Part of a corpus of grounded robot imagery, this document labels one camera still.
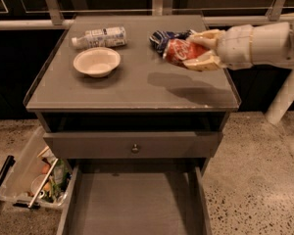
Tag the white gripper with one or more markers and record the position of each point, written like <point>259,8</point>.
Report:
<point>234,46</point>

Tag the red coke can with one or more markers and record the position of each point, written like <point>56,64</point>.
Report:
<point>178,51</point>

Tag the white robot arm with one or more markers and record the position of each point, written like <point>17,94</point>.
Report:
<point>273,44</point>

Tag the grey drawer cabinet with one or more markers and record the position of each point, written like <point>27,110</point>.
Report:
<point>143,94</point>

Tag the open middle drawer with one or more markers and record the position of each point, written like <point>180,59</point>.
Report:
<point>132,199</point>

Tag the round metal drawer knob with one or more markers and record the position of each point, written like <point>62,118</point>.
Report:
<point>135,149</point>

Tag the closed top drawer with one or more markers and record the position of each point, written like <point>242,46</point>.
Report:
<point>117,145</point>

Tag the blue chip bag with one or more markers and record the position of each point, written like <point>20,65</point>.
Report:
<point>159,39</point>

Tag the white plastic bottle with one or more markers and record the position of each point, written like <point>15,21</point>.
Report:
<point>103,37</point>

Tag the metal window railing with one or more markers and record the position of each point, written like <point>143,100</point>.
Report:
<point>43,14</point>

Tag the clear plastic storage bin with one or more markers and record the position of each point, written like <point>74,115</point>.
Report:
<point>28,172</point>

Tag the black bar on floor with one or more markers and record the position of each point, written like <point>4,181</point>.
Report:
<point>9,162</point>

